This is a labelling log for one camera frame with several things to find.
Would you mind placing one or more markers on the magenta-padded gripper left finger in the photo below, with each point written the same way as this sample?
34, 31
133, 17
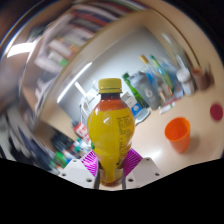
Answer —
75, 171

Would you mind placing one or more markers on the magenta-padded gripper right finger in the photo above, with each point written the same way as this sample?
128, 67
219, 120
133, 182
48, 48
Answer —
145, 170

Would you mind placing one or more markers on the yellow drink bottle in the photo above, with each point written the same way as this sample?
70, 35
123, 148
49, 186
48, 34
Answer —
111, 133

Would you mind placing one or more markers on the red and white can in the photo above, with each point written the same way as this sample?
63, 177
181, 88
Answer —
81, 131

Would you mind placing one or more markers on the orange plastic cup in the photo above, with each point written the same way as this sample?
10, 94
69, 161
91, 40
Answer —
178, 133

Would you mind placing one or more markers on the pale blue brush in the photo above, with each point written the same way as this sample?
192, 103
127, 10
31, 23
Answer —
142, 116

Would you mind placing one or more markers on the blue and white carton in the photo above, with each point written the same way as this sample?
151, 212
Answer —
135, 106

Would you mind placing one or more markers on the small white tube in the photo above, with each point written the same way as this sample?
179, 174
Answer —
167, 108

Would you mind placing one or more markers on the grey shaker bottle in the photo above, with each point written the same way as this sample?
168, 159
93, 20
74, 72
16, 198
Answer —
148, 91

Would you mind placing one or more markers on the white under-shelf light bar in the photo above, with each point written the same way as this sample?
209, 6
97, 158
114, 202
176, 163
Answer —
75, 81

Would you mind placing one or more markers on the flat round red coaster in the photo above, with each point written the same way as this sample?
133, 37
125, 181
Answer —
216, 112

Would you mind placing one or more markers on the white-lidded jar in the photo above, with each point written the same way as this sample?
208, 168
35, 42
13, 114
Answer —
186, 81

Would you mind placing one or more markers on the green-necked glass bottle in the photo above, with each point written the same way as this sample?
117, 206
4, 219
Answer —
161, 71

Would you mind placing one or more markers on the brown mug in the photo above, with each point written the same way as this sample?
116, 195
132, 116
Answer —
201, 79

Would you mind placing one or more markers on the white ceiling tube light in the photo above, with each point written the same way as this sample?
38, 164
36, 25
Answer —
20, 49

